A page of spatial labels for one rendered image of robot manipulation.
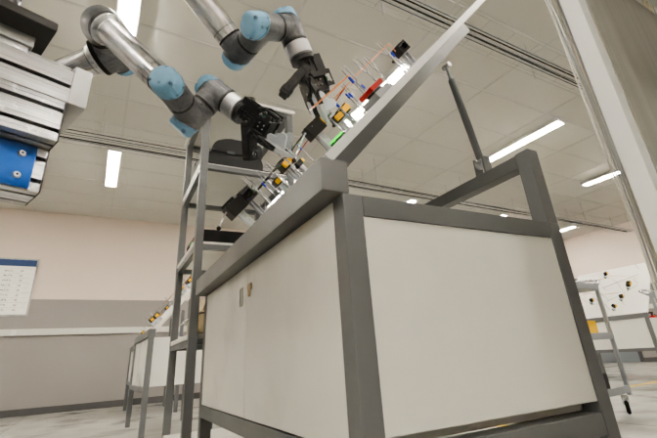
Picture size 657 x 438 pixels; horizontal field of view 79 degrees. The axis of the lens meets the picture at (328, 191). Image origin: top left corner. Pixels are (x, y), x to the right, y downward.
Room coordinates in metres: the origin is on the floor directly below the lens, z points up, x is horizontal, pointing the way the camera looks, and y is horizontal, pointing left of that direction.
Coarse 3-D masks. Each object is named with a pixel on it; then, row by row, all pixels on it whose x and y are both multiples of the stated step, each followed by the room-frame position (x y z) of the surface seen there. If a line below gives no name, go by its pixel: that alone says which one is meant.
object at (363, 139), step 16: (464, 32) 1.07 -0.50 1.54; (448, 48) 1.02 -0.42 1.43; (432, 64) 0.98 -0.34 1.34; (416, 80) 0.95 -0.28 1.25; (400, 96) 0.91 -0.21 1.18; (384, 112) 0.88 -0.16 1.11; (368, 128) 0.85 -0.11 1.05; (352, 144) 0.83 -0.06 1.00; (368, 144) 0.85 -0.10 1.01; (352, 160) 0.83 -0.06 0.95
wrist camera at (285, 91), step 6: (300, 66) 0.92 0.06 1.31; (294, 72) 0.92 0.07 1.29; (300, 72) 0.92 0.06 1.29; (294, 78) 0.92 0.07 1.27; (300, 78) 0.93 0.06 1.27; (288, 84) 0.92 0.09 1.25; (294, 84) 0.92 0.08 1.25; (282, 90) 0.92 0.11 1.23; (288, 90) 0.92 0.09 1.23; (282, 96) 0.94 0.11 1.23; (288, 96) 0.94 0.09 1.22
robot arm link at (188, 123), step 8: (200, 104) 0.93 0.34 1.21; (208, 104) 0.94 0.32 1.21; (184, 112) 0.89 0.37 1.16; (192, 112) 0.91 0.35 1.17; (200, 112) 0.94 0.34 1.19; (208, 112) 0.95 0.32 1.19; (176, 120) 0.93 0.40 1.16; (184, 120) 0.93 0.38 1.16; (192, 120) 0.93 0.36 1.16; (200, 120) 0.95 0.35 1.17; (176, 128) 0.95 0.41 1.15; (184, 128) 0.94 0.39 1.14; (192, 128) 0.95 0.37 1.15; (184, 136) 0.98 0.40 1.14
